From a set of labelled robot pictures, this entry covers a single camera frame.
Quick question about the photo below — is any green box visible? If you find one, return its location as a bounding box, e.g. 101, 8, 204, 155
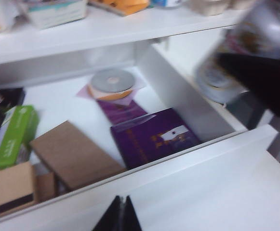
0, 105, 40, 170

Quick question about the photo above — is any white printed paper box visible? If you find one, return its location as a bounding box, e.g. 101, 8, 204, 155
27, 0, 88, 30

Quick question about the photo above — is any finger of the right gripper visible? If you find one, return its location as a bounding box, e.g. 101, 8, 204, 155
218, 52, 280, 118

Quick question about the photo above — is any white plastic wrapped bundle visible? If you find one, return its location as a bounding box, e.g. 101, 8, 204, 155
0, 0, 31, 37

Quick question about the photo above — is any white cabinet drawer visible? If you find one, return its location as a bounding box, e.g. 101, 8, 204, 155
0, 43, 280, 231

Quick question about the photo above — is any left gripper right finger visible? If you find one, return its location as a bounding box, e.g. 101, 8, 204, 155
124, 196, 143, 231

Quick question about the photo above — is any small cardboard box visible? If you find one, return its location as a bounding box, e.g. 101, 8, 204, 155
35, 172, 57, 203

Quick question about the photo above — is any orange package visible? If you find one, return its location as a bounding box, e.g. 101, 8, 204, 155
88, 0, 151, 17

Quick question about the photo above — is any brown cardboard box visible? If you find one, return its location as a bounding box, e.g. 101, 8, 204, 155
29, 120, 126, 191

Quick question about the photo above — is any purple booklet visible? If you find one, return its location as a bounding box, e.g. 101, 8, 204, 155
96, 95, 152, 126

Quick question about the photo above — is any orange and grey tape roll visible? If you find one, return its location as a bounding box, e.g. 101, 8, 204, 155
88, 68, 135, 101

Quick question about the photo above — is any silver beer can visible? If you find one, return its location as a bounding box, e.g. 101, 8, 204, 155
194, 0, 280, 104

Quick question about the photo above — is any white sideboard cabinet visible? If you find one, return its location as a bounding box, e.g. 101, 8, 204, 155
0, 0, 280, 135

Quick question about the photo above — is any cardboard box with black edge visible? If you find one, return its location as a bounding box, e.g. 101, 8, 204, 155
0, 161, 38, 217

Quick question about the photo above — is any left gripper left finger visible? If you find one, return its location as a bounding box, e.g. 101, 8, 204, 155
93, 196, 122, 231

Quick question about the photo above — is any purple book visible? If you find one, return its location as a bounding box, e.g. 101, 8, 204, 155
110, 108, 202, 170

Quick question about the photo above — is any beige egg carton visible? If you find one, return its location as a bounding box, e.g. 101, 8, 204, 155
185, 0, 258, 17

